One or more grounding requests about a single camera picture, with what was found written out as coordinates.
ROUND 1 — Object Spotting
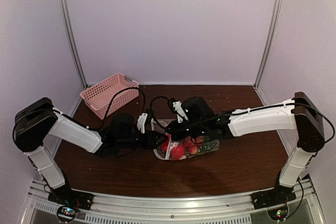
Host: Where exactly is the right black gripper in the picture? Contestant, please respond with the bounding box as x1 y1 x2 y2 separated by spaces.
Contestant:
166 119 207 141

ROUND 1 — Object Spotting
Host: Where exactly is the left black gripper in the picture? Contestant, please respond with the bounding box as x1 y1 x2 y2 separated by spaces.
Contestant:
117 129 168 150

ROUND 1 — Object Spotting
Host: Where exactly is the clear zip top bag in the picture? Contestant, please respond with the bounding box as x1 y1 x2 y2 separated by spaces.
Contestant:
151 120 220 161

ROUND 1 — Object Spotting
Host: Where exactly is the red fake fruit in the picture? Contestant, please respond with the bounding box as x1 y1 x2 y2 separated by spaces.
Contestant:
170 145 185 161

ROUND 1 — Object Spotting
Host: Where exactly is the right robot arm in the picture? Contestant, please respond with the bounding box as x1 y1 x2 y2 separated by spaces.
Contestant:
165 92 326 204

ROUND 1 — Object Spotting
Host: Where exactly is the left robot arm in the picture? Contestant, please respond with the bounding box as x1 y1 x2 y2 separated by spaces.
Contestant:
12 97 167 205

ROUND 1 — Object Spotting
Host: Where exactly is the pink perforated plastic basket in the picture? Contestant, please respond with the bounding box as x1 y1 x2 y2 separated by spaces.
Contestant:
80 73 139 120

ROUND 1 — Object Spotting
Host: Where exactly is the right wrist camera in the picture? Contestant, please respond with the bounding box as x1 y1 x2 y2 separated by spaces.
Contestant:
168 99 188 123

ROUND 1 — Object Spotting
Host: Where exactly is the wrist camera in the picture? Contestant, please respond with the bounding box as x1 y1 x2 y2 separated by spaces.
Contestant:
168 99 188 123
136 109 153 134

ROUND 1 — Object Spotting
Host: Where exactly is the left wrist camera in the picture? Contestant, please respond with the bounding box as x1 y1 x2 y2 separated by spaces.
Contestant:
136 109 153 134

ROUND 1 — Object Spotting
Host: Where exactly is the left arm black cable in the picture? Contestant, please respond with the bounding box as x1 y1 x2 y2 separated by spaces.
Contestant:
89 86 146 156

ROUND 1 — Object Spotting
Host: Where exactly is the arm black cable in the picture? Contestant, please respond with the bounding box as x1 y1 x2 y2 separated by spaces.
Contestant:
89 86 146 156
149 95 331 146

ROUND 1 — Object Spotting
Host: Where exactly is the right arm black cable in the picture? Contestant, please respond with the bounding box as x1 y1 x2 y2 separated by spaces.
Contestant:
149 95 331 146

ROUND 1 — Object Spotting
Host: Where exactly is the aluminium front rail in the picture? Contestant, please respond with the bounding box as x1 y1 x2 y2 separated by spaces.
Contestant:
19 179 326 223

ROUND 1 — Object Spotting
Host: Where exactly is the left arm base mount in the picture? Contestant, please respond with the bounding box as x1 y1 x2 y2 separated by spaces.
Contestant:
48 190 93 223

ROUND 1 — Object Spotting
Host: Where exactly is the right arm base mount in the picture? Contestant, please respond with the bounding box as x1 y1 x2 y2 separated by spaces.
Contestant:
251 189 297 222

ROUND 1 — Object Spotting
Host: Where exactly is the right aluminium corner post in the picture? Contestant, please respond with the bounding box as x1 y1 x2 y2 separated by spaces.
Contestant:
254 0 283 89

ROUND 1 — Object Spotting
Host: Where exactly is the aluminium corner post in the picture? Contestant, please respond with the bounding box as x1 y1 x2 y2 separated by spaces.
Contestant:
59 0 88 89
254 0 283 89

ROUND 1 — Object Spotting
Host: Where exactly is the left aluminium corner post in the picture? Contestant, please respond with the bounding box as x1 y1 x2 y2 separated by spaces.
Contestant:
59 0 88 89

